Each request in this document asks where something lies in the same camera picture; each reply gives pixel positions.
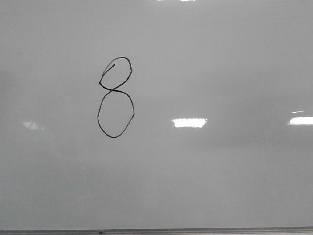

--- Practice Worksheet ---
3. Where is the white whiteboard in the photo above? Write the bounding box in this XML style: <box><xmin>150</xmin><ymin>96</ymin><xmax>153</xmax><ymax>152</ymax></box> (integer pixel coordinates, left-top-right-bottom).
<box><xmin>0</xmin><ymin>0</ymin><xmax>313</xmax><ymax>230</ymax></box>

